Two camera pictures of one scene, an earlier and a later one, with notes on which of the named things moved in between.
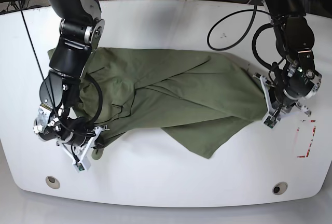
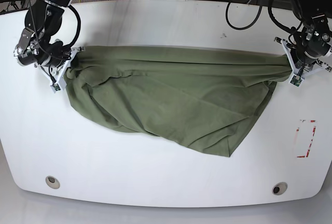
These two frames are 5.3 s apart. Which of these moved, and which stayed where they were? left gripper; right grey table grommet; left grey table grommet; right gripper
Moved: right gripper; left gripper
Stayed: left grey table grommet; right grey table grommet
